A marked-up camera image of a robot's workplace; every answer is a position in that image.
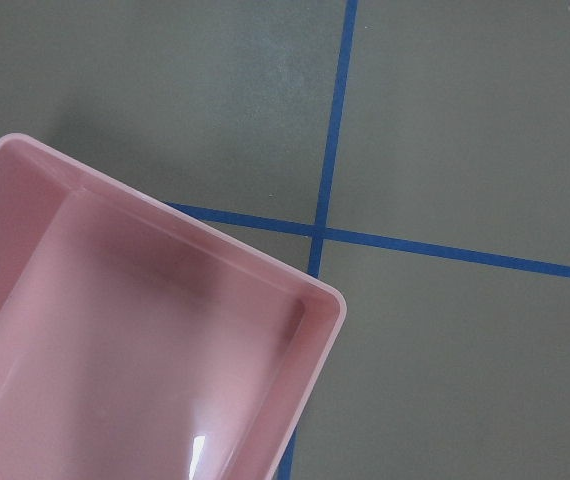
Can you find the pink plastic bin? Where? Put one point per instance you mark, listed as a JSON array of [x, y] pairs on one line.
[[139, 343]]

